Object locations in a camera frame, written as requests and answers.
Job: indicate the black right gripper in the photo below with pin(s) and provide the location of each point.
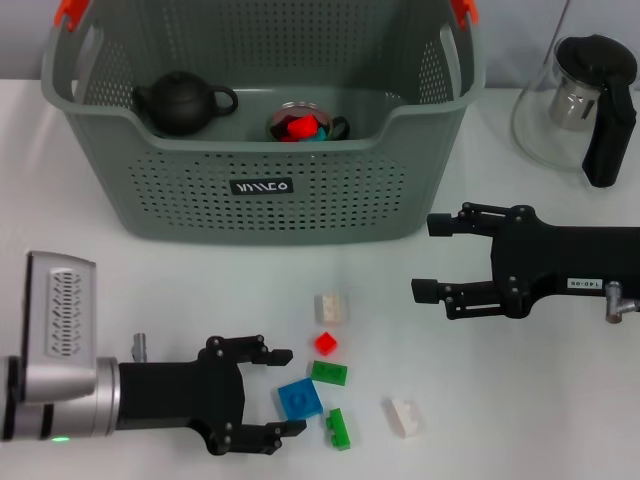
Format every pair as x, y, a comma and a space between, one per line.
560, 255

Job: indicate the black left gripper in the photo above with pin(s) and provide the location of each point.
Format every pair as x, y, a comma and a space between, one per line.
180, 395

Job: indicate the white building block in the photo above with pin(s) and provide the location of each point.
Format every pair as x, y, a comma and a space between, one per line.
406, 416
331, 307

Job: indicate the glass teacup black sleeve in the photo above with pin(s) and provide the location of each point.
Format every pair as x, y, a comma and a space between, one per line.
337, 127

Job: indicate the teal square block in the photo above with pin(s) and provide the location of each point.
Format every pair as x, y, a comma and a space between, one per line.
321, 136

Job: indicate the bright red slope block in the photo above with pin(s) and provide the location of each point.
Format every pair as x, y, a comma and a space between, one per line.
302, 127

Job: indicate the blue square flat block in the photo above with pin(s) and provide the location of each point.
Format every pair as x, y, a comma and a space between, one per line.
299, 399

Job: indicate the green flat rectangular block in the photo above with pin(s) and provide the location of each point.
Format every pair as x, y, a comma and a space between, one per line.
330, 372

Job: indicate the small red square block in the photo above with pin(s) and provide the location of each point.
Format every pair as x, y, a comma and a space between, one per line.
326, 343

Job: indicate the green notched small block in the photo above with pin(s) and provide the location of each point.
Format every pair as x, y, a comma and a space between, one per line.
339, 429

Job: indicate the grey perforated storage bin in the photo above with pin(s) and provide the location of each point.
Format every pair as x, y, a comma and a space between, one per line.
200, 200

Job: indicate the left wrist silver connector plug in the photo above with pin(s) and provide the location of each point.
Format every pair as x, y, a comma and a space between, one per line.
141, 346

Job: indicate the wrist silver connector plug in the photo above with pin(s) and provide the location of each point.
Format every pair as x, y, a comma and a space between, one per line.
612, 302
141, 346

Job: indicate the right wrist silver connector plug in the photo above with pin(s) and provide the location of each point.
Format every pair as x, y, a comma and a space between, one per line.
612, 302

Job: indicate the black clay teapot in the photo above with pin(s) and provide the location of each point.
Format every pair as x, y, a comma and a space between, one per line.
175, 105

